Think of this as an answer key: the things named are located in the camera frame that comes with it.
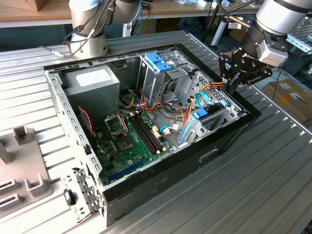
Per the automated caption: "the blue plastic drive latch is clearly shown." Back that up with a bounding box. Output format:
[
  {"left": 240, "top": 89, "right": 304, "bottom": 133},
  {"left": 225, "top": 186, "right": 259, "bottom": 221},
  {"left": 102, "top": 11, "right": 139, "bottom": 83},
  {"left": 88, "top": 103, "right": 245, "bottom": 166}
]
[{"left": 143, "top": 53, "right": 173, "bottom": 74}]

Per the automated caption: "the open black PC case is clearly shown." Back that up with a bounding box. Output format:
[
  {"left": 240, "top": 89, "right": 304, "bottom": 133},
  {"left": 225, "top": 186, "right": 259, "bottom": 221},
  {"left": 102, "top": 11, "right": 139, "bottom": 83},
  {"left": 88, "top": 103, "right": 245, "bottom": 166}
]
[{"left": 43, "top": 43, "right": 263, "bottom": 228}]

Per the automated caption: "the blue wire with white label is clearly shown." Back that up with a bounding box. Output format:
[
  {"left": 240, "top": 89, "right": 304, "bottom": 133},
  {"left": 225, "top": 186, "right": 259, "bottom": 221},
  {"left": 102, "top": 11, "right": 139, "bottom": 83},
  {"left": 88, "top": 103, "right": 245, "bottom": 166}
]
[{"left": 159, "top": 124, "right": 183, "bottom": 134}]

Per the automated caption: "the black case release latch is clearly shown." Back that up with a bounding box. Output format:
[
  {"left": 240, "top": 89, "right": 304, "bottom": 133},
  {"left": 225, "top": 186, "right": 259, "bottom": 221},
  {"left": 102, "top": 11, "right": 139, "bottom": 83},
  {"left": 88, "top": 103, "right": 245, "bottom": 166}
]
[{"left": 62, "top": 188, "right": 77, "bottom": 207}]

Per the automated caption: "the red black twisted wire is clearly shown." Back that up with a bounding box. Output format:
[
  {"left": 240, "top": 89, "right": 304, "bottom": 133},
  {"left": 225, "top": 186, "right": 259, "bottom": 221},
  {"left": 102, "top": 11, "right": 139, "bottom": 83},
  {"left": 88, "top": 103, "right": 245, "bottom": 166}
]
[{"left": 77, "top": 105, "right": 96, "bottom": 148}]

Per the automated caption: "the grey power supply unit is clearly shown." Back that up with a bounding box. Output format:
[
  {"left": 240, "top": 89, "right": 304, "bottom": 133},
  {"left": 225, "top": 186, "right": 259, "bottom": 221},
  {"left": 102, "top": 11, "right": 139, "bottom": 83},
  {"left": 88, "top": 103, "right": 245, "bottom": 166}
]
[{"left": 62, "top": 64, "right": 121, "bottom": 127}]

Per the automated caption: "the green motherboard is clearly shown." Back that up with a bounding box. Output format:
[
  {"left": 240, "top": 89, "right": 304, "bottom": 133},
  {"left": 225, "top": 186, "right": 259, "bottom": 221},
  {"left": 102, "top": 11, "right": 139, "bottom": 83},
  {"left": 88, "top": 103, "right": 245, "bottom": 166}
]
[{"left": 94, "top": 109, "right": 175, "bottom": 187}]

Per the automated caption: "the orange yellow wire bundle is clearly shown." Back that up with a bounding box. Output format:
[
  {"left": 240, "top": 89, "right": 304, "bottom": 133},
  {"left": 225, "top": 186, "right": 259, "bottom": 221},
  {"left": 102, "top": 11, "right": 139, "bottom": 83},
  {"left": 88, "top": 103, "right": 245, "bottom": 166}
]
[{"left": 118, "top": 87, "right": 195, "bottom": 129}]

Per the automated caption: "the brown wooden box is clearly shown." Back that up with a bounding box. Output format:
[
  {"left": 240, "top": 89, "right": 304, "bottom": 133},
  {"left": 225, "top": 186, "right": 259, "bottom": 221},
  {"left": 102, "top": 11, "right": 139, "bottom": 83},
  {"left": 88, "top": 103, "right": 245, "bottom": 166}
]
[{"left": 25, "top": 0, "right": 48, "bottom": 12}]

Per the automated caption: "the grey parts rack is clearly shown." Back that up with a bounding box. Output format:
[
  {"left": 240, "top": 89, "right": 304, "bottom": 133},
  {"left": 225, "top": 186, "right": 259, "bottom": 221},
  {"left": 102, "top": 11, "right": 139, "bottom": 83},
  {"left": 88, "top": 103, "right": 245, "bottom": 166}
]
[{"left": 0, "top": 124, "right": 54, "bottom": 218}]

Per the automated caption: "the wooden desk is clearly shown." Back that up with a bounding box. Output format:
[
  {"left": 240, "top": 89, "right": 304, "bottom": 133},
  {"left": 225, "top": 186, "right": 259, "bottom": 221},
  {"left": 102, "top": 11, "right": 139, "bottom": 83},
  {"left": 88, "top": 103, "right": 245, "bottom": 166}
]
[{"left": 0, "top": 0, "right": 291, "bottom": 27}]

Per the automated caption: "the cardboard box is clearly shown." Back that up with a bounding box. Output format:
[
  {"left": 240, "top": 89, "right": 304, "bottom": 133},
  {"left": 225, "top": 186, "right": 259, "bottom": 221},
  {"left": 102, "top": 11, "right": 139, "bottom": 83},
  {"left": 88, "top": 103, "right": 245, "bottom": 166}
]
[{"left": 262, "top": 78, "right": 312, "bottom": 127}]

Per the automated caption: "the blue data wire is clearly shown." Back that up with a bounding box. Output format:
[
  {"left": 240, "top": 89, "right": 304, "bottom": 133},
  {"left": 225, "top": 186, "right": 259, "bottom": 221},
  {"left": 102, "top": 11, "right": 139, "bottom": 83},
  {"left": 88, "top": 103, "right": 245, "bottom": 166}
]
[{"left": 195, "top": 91, "right": 229, "bottom": 108}]

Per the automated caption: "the metal socket cover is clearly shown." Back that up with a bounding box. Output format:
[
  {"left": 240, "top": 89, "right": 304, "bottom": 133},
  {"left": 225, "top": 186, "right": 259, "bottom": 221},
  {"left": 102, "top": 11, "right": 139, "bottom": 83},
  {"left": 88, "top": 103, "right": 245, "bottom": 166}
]
[{"left": 104, "top": 113, "right": 129, "bottom": 137}]

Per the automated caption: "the metal frame table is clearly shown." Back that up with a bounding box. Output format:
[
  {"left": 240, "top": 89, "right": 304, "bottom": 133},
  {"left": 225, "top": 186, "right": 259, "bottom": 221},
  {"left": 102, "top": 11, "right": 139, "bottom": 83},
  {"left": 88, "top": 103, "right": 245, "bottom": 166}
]
[{"left": 277, "top": 33, "right": 312, "bottom": 71}]

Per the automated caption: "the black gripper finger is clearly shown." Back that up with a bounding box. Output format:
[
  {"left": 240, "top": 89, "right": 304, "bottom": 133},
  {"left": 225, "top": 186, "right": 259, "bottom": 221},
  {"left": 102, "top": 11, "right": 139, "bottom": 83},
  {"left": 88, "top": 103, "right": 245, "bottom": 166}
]
[
  {"left": 218, "top": 49, "right": 241, "bottom": 94},
  {"left": 231, "top": 62, "right": 273, "bottom": 94}
]

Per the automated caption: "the black cable with brass fitting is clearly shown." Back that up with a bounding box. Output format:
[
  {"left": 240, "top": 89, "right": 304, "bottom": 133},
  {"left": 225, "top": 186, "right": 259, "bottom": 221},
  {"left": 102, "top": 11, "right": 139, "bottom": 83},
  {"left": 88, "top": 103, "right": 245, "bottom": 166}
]
[{"left": 214, "top": 0, "right": 255, "bottom": 26}]

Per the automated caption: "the black RAM slot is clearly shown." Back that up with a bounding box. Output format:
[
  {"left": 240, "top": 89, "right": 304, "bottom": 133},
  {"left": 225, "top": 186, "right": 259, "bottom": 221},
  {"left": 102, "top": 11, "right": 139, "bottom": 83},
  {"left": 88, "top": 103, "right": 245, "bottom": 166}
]
[
  {"left": 134, "top": 111, "right": 164, "bottom": 151},
  {"left": 128, "top": 114, "right": 159, "bottom": 155}
]

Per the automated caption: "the grey metal drive cage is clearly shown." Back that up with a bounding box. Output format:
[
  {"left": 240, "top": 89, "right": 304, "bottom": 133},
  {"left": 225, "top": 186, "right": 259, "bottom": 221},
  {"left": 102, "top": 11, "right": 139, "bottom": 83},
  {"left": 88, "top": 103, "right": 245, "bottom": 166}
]
[{"left": 136, "top": 54, "right": 195, "bottom": 109}]

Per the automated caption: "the CPU socket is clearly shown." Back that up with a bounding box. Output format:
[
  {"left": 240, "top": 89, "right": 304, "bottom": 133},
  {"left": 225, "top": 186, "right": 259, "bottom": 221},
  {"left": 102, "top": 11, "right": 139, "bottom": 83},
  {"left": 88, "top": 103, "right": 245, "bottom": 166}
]
[{"left": 116, "top": 135, "right": 136, "bottom": 152}]

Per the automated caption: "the blue expansion slot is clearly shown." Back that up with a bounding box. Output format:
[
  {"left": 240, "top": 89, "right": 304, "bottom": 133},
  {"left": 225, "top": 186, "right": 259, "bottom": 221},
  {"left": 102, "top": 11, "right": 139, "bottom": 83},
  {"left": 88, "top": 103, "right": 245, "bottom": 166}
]
[{"left": 108, "top": 157, "right": 147, "bottom": 184}]

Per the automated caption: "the orange red power wire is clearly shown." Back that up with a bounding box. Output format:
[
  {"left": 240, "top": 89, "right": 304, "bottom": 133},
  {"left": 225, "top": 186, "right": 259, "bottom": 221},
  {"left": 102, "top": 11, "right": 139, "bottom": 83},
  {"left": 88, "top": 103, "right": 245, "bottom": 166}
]
[{"left": 205, "top": 81, "right": 231, "bottom": 93}]

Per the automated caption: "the grey metal disk bay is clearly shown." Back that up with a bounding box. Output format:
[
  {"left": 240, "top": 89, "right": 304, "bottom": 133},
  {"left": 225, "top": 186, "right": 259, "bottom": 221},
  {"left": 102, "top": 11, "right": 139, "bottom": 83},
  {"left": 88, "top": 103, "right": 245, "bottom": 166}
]
[{"left": 175, "top": 70, "right": 247, "bottom": 149}]

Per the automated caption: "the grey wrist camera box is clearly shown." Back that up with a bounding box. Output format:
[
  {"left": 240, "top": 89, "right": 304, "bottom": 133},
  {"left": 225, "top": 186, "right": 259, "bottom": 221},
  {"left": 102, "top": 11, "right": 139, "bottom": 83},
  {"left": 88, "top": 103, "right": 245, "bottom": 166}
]
[{"left": 255, "top": 34, "right": 290, "bottom": 67}]

